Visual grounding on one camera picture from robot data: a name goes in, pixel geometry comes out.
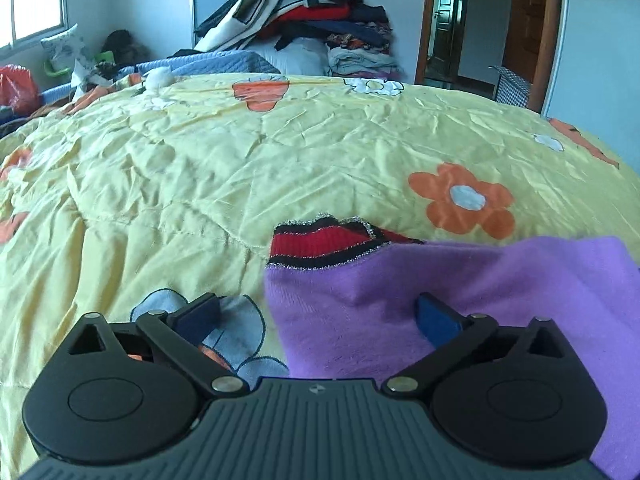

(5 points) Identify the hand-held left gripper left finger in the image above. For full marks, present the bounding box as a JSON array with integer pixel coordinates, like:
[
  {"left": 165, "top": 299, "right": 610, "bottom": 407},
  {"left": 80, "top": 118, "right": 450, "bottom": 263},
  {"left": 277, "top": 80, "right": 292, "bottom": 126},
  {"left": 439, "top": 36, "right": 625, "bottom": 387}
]
[{"left": 67, "top": 294, "right": 246, "bottom": 395}]

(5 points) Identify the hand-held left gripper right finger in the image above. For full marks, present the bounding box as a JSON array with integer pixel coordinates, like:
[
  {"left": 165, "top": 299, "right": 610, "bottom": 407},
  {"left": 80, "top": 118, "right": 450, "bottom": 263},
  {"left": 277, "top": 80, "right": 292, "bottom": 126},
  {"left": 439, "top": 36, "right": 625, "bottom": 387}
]
[{"left": 382, "top": 294, "right": 571, "bottom": 395}]

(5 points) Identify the purple sweater with striped trim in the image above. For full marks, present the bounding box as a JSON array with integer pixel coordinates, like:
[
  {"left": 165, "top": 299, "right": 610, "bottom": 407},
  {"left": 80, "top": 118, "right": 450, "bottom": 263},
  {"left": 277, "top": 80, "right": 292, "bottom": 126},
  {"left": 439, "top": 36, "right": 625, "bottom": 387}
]
[{"left": 263, "top": 214, "right": 640, "bottom": 480}]

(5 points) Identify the pile of clothes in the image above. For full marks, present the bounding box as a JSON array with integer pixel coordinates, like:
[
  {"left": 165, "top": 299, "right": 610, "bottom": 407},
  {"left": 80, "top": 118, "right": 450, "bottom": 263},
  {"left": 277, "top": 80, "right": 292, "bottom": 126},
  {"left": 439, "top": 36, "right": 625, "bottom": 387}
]
[{"left": 195, "top": 0, "right": 402, "bottom": 79}]

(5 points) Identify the yellow floral quilt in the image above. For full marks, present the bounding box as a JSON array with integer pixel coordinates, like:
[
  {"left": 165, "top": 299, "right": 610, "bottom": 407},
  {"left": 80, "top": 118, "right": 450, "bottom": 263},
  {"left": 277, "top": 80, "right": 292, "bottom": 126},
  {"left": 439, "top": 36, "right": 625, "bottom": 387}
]
[{"left": 0, "top": 72, "right": 640, "bottom": 467}]

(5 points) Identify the white plush ball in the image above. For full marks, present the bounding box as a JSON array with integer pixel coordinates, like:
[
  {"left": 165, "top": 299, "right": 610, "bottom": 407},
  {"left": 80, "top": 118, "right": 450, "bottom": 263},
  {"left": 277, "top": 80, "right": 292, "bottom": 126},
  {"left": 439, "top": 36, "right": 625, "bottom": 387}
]
[{"left": 144, "top": 66, "right": 175, "bottom": 95}]

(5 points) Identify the checkered hamper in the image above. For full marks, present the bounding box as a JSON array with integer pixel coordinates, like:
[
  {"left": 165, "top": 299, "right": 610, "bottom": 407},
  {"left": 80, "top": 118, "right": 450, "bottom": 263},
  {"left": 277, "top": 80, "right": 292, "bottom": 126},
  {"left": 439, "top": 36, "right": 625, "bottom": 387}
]
[{"left": 489, "top": 64, "right": 532, "bottom": 110}]

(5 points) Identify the blue quilted blanket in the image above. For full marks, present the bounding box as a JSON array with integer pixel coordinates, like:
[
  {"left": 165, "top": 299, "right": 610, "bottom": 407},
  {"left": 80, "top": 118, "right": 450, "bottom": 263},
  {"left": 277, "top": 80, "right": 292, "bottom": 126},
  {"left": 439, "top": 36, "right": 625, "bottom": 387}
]
[{"left": 37, "top": 50, "right": 282, "bottom": 107}]

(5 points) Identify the dark plush toy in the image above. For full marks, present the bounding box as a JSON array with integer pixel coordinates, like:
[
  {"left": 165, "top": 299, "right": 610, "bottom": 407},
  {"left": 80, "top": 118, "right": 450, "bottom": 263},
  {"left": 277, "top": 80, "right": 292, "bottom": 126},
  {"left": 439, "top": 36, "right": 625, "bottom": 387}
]
[{"left": 102, "top": 30, "right": 151, "bottom": 67}]

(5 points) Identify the white pillow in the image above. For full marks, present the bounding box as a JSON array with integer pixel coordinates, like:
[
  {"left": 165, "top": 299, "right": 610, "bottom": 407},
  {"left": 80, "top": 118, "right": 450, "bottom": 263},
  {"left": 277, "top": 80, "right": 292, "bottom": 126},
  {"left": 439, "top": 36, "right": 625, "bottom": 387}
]
[{"left": 250, "top": 37, "right": 332, "bottom": 79}]

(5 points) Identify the green plastic item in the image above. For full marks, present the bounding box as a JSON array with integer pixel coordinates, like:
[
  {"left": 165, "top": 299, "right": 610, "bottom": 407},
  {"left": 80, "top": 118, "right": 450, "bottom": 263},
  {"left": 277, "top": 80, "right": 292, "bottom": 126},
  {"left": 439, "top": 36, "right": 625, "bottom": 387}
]
[{"left": 45, "top": 50, "right": 119, "bottom": 78}]

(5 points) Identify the red plastic bag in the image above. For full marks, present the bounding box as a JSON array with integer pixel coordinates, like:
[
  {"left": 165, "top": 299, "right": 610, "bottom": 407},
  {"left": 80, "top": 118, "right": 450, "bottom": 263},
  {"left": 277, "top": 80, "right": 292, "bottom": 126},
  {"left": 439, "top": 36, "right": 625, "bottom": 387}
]
[{"left": 0, "top": 65, "right": 41, "bottom": 117}]

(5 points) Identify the floral cushion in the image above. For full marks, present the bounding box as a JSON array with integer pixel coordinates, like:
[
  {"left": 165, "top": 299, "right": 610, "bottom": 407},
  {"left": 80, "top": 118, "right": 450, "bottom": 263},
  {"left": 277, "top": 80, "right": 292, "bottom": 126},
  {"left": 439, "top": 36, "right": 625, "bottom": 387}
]
[{"left": 41, "top": 24, "right": 97, "bottom": 75}]

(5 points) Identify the floral glass wardrobe door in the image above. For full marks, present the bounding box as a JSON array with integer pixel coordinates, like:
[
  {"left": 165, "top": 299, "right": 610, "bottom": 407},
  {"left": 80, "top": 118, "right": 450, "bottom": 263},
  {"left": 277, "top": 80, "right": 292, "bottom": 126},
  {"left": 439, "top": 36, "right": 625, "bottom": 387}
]
[{"left": 542, "top": 0, "right": 640, "bottom": 161}]

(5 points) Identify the white framed board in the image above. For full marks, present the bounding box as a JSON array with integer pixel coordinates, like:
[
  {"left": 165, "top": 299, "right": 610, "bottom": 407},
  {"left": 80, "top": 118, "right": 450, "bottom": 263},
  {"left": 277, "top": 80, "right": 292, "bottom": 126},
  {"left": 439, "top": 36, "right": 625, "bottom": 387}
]
[{"left": 189, "top": 0, "right": 252, "bottom": 49}]

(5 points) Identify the wooden door frame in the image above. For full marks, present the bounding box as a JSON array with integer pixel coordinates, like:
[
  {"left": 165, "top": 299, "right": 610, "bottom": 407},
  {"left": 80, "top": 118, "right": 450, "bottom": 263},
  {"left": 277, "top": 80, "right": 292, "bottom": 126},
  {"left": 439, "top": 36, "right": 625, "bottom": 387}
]
[{"left": 414, "top": 0, "right": 569, "bottom": 114}]

